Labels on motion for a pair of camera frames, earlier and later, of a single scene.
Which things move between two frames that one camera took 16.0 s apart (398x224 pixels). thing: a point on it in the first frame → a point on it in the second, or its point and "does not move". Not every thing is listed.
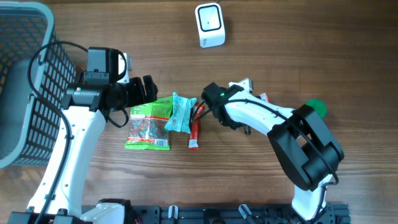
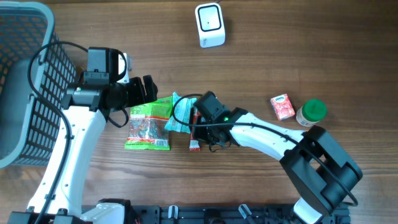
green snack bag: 147,125 does not move
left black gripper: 139,96 does not move
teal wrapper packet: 180,119 does not move
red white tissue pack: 264,97 → 283,106
